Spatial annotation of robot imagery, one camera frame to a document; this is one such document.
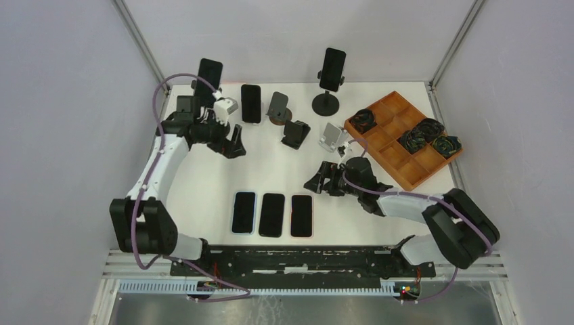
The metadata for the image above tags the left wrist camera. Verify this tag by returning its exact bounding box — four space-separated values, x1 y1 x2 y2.
213 97 239 125

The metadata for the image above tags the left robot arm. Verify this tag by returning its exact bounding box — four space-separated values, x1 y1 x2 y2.
109 91 246 276

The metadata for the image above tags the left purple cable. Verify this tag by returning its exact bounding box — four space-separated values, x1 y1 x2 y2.
130 72 252 303

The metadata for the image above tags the white phone stand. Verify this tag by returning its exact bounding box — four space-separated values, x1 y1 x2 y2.
318 123 348 152

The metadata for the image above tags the black phone on tall stand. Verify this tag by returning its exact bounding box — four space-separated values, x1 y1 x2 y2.
319 47 347 92

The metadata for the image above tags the black folding phone stand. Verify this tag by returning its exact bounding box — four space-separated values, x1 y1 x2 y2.
281 121 311 150

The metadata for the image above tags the black pole stand right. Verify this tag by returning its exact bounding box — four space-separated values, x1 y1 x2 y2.
311 75 345 116

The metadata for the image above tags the orange compartment tray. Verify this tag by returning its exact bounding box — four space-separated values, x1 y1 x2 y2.
344 91 463 191

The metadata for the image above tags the black phone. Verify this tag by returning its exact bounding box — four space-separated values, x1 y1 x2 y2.
319 47 347 92
241 84 262 124
259 193 285 238

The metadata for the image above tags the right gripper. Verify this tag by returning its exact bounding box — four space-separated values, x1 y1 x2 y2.
304 160 362 197

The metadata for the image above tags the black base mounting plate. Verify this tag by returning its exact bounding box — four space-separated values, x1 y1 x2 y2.
198 245 436 289

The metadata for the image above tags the black coiled band upper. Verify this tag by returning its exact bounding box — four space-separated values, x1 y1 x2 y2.
416 118 445 143

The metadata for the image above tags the black coiled band right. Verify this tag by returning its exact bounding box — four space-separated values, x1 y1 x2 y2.
431 135 462 159

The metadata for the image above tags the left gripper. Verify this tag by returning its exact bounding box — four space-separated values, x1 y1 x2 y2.
194 110 246 158

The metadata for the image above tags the black coiled band left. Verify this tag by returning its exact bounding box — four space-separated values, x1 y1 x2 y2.
349 108 377 134

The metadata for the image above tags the white slotted cable duct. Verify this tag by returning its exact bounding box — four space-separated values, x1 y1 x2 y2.
117 280 422 297

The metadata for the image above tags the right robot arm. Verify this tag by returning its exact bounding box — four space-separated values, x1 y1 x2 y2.
303 157 500 276

